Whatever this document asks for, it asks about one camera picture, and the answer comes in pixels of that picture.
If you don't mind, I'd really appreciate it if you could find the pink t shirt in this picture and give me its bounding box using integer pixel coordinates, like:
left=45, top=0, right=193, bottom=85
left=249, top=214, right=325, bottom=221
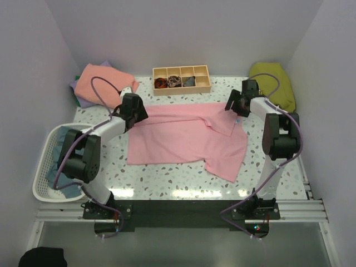
left=127, top=103, right=248, bottom=182

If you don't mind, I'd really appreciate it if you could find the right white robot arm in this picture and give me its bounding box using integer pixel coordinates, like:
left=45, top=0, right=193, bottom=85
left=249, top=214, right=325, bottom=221
left=225, top=79, right=303, bottom=219

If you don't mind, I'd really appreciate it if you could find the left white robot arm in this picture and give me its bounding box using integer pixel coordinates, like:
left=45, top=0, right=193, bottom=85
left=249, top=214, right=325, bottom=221
left=53, top=93, right=148, bottom=218

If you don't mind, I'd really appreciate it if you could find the folded salmon t shirt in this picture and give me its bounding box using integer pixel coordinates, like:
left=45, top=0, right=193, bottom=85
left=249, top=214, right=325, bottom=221
left=75, top=63, right=140, bottom=108

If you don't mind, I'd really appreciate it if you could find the orange black fabric roll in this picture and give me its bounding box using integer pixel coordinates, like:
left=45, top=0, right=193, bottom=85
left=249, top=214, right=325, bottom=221
left=154, top=77, right=167, bottom=89

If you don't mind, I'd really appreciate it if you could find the wooden compartment tray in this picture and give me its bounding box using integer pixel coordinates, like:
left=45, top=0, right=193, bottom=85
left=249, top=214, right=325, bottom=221
left=152, top=65, right=211, bottom=96

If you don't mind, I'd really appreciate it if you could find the olive snoopy t shirt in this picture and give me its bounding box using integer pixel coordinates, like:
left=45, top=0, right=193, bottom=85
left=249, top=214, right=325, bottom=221
left=249, top=62, right=296, bottom=112

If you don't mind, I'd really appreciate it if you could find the brown floral fabric roll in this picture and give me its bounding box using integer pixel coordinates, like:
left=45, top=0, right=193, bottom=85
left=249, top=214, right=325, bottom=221
left=167, top=75, right=181, bottom=88

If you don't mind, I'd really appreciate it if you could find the grey fabric piece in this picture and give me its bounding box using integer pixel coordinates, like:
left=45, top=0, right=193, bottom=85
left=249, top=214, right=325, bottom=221
left=182, top=76, right=195, bottom=87

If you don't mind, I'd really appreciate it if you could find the folded green t shirt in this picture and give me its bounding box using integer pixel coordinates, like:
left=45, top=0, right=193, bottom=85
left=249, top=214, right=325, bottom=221
left=72, top=76, right=81, bottom=107

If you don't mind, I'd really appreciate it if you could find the blue t shirt in basket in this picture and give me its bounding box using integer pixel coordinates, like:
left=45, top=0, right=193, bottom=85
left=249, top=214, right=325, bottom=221
left=46, top=126, right=84, bottom=199

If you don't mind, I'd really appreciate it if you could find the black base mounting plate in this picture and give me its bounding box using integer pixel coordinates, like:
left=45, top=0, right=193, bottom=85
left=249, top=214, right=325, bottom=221
left=81, top=199, right=281, bottom=238

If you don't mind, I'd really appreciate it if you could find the white laundry basket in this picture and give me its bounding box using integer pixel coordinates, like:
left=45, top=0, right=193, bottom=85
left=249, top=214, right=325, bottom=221
left=32, top=123, right=91, bottom=203

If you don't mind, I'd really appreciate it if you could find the black object at bottom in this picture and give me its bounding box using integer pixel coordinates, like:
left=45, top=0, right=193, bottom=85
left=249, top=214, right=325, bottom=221
left=18, top=247, right=68, bottom=267

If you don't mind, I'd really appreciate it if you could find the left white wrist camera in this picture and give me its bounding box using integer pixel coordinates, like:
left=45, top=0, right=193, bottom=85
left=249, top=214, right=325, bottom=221
left=120, top=87, right=133, bottom=98

